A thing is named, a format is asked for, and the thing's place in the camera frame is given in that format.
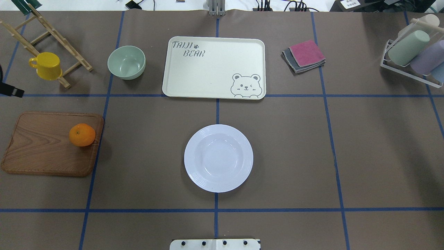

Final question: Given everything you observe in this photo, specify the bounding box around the orange fruit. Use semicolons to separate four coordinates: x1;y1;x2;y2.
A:
68;123;96;147

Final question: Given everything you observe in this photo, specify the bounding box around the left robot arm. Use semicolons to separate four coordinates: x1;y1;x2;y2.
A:
0;66;24;98

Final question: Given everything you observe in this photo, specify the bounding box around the cream bear tray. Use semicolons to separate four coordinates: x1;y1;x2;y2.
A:
162;36;266;100

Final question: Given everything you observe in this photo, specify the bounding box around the white round plate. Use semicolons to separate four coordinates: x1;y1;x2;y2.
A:
184;124;254;193

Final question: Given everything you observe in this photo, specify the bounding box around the pink folded cloth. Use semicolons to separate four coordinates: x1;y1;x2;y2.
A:
289;40;325;67

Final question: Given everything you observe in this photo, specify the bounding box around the green bowl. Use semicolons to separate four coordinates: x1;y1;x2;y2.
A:
107;45;146;80

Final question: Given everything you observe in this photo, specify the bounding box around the wooden dish rack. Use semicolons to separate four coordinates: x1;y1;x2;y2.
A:
0;3;93;89

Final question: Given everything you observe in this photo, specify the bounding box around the wooden cutting board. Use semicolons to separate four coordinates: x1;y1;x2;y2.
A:
1;112;104;177

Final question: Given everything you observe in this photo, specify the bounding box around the yellow mug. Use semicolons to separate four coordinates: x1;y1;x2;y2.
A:
28;52;62;81

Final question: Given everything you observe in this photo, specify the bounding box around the green cup on rack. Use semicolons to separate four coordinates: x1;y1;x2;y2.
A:
387;30;430;66

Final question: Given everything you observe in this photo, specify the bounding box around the purple cup on rack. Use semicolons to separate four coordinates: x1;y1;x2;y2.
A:
409;40;444;75

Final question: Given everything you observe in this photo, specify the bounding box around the blue cup on rack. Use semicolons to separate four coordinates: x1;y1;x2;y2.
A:
431;62;444;83

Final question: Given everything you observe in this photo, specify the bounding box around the cream cup on rack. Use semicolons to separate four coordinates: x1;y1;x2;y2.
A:
398;14;440;38

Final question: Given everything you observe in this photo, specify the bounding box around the dark green cup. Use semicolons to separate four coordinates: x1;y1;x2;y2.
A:
11;0;42;15

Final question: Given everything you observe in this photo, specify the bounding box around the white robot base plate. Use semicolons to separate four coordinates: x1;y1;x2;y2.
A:
169;239;261;250

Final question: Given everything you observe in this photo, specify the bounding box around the white wire cup rack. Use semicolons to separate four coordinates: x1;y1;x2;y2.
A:
380;18;444;88

